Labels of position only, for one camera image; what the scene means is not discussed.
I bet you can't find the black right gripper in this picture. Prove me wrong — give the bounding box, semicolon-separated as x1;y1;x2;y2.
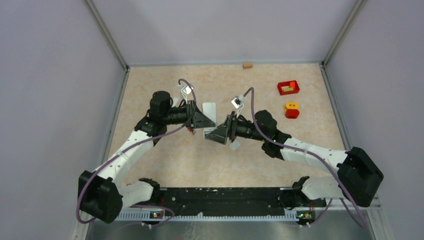
205;111;267;145

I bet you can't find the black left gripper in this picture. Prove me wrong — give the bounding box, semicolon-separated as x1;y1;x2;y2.
162;99;215;129

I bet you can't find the white remote control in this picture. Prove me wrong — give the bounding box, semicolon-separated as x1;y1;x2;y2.
202;102;217;137

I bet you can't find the white battery cover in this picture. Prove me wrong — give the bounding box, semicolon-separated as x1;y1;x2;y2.
228;140;241;151

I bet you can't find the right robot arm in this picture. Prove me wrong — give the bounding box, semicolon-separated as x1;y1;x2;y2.
205;110;384;208

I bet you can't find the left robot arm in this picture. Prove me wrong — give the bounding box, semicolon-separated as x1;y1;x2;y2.
76;90;216;223

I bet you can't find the small wooden block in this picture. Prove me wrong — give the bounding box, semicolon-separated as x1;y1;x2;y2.
242;62;253;70

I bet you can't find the red block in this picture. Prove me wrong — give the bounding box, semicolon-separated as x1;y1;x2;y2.
285;109;300;119

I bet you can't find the yellow block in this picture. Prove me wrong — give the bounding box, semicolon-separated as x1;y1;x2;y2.
284;102;299;111

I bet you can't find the red bin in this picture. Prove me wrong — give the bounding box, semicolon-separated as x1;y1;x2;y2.
277;80;300;96

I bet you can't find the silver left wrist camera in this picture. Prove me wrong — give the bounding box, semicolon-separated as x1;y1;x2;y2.
178;84;194;101

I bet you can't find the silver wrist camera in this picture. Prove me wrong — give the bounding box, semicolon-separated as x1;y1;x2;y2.
178;84;194;101
231;95;246;117

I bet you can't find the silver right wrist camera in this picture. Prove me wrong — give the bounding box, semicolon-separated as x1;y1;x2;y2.
231;95;246;117

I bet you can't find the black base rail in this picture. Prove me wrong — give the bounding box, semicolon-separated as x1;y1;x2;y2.
140;184;328;219

